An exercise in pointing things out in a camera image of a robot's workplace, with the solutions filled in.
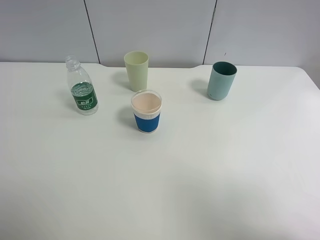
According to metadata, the glass cup blue sleeve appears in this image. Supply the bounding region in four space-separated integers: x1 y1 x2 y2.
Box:
131 89 162 133

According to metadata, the clear bottle green label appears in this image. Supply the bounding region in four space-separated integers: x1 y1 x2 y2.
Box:
65 55 99 116

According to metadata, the pale green plastic cup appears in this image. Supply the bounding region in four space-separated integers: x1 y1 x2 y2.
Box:
124 51 149 92

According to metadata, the teal plastic cup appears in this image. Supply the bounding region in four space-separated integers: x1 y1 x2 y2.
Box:
207 61 238 101

